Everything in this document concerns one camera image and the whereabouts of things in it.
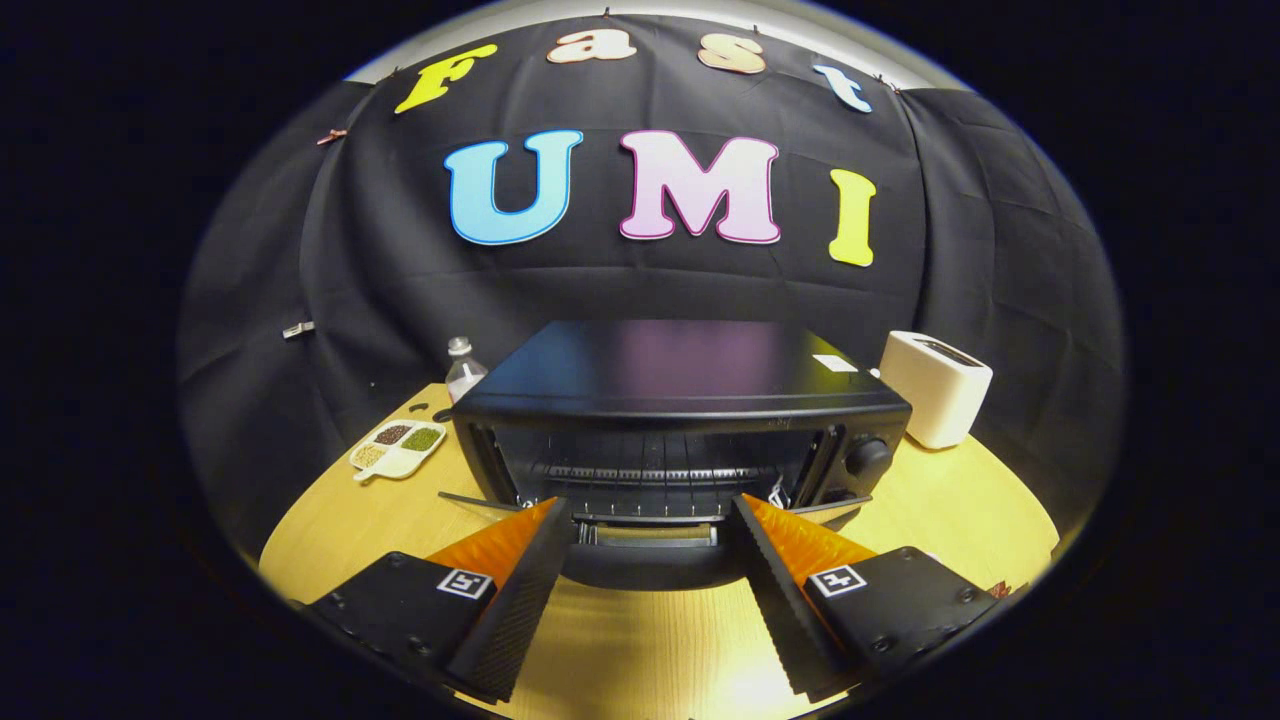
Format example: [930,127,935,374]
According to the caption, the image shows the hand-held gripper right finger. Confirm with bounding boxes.
[730,493,1001,704]

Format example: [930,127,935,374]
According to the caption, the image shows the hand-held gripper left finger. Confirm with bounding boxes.
[303,497,579,704]

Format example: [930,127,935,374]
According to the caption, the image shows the black toaster oven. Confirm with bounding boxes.
[437,320,913,592]

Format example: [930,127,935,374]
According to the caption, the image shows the white toaster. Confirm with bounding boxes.
[879,330,994,450]

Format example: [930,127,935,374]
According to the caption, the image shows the white divided spice dish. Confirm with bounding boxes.
[348,419,447,483]

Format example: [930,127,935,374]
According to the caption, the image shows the clear plastic bottle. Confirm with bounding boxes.
[445,337,489,404]

